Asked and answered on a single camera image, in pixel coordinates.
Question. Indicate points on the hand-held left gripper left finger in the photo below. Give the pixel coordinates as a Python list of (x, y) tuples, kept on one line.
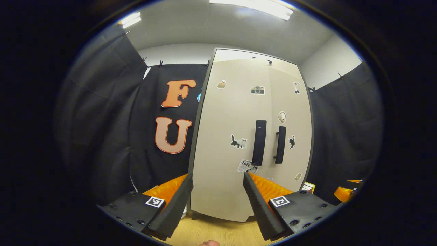
[(177, 208)]

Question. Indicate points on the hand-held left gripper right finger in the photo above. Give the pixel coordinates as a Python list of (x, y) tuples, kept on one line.
[(259, 208)]

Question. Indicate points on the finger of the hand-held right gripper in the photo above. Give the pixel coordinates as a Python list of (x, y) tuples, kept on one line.
[(356, 181), (344, 194)]

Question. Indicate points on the white shoe cabinet door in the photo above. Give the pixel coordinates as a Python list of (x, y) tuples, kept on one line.
[(222, 119), (300, 112)]

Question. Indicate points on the white shoe cabinet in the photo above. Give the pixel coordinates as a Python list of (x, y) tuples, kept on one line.
[(225, 54)]

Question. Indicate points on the yellow cover book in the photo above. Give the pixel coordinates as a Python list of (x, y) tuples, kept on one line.
[(308, 187)]

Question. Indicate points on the black backdrop cloth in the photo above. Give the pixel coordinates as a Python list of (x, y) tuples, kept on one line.
[(348, 130), (102, 119)]

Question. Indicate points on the small ceiling light panel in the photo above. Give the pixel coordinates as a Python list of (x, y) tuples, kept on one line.
[(131, 19)]

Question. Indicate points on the large ceiling light panel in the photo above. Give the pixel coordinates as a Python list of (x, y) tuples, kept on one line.
[(252, 8)]

